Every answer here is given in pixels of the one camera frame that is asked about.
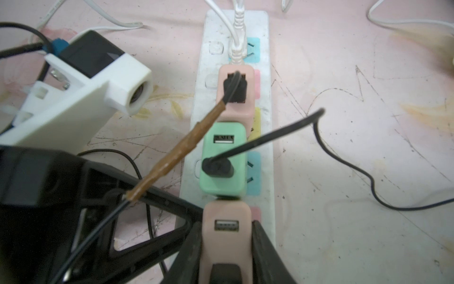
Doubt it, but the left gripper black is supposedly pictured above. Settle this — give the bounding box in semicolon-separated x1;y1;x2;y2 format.
1;146;202;284

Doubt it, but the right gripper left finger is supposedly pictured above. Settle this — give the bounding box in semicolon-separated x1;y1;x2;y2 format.
161;222;202;284

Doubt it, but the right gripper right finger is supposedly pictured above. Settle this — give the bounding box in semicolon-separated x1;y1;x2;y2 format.
252;220;296;284

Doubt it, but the pink USB charger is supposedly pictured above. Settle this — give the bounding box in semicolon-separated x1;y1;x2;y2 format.
199;200;253;284
216;65;255;131

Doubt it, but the green USB charger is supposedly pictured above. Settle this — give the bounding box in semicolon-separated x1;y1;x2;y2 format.
199;122;247;198

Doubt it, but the white power strip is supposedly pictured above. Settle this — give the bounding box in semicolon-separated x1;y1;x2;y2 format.
190;10;276;243

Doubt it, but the white plug of face fan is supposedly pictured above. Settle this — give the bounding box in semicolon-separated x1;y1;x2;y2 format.
205;0;247;65

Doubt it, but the black cable of white fan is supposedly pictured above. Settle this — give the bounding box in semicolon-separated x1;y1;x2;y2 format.
201;108;454;212

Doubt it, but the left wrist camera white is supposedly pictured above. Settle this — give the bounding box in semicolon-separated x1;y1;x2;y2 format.
1;31;153;154

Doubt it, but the white cable of face fan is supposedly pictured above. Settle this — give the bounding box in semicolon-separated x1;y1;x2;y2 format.
30;0;144;43

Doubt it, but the white cable of green fan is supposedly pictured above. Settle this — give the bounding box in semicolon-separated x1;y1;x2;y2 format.
366;0;454;33

